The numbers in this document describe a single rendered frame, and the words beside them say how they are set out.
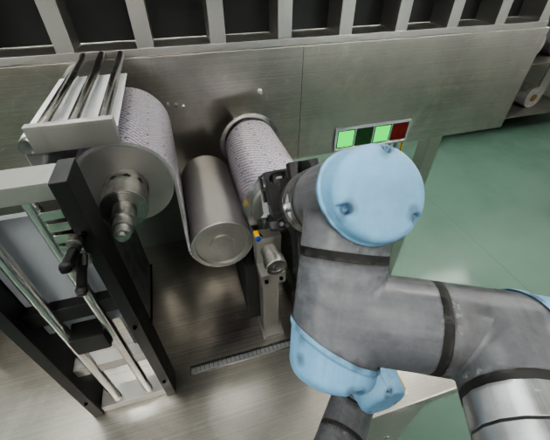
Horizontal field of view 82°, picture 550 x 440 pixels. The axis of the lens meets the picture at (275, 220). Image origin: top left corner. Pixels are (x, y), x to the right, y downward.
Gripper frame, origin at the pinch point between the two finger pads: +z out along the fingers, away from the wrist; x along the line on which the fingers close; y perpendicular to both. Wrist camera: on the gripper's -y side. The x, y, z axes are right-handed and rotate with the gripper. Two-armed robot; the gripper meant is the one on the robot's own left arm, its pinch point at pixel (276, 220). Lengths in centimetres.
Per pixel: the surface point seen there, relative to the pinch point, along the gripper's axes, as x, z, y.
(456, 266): -142, 124, -59
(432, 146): -82, 56, 15
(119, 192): 22.7, -8.4, 8.2
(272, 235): 0.5, 3.4, -2.8
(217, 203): 9.2, 8.2, 5.0
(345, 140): -32.1, 31.9, 17.8
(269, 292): 1.8, 12.4, -15.8
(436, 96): -60, 26, 26
